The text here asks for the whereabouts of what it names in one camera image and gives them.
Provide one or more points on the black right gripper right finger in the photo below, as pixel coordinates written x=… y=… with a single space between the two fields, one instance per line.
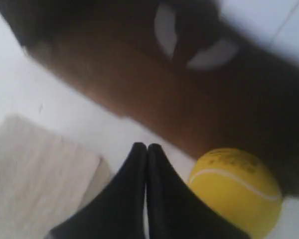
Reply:
x=174 y=211

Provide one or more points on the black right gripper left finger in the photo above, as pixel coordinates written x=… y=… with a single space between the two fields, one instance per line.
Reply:
x=117 y=211

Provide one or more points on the wooden cube block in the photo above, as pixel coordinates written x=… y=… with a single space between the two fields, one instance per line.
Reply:
x=44 y=179

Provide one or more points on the printed cardboard box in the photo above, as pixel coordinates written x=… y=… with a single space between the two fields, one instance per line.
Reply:
x=174 y=67

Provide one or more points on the yellow tennis ball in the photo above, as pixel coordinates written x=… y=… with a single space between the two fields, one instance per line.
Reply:
x=239 y=187

